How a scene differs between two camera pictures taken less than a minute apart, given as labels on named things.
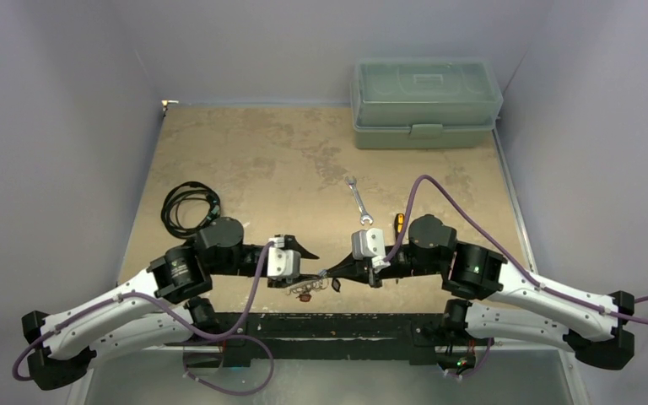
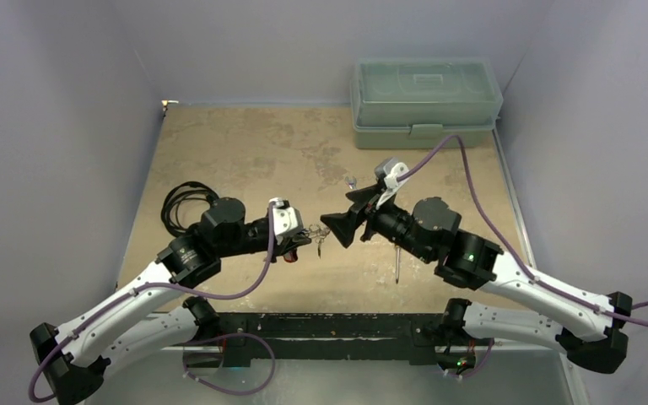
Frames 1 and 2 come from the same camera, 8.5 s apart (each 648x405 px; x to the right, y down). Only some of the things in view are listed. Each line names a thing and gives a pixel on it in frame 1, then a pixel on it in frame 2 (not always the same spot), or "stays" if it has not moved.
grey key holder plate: [309, 287] -> [317, 232]
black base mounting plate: [331, 339] stays
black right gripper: [372, 274] -> [369, 218]
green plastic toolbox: [424, 104] stays
